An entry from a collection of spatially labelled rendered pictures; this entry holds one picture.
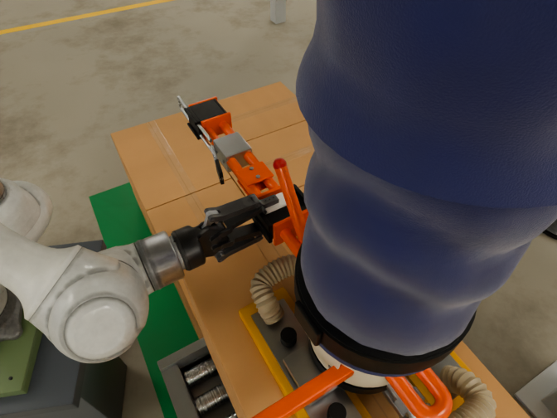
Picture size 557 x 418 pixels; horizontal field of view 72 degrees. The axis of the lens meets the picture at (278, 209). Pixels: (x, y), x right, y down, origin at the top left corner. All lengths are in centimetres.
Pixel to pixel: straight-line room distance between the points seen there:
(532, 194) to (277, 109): 196
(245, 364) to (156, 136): 152
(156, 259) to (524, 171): 54
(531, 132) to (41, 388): 115
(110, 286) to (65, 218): 215
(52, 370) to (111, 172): 178
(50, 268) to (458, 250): 43
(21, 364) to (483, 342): 182
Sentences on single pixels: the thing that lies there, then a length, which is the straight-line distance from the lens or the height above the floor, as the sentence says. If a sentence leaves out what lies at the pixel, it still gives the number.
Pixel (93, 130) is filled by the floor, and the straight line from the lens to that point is 322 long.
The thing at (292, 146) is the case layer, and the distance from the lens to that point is 192.
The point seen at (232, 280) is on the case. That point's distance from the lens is 80.
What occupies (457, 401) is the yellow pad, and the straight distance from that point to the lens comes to 74.
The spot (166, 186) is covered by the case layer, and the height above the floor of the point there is 54.
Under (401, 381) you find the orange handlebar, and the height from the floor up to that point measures 122.
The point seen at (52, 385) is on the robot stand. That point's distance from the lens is 120.
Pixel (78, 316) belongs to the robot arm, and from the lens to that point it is 46.
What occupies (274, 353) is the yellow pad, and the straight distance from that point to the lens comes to 71.
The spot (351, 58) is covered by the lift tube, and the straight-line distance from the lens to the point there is 23.
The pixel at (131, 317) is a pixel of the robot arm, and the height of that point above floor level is 136.
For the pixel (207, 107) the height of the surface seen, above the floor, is 123.
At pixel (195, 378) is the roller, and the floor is 54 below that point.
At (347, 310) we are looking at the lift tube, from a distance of 40.
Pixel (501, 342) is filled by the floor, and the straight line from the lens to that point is 217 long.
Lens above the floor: 176
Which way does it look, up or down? 49 degrees down
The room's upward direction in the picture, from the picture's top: straight up
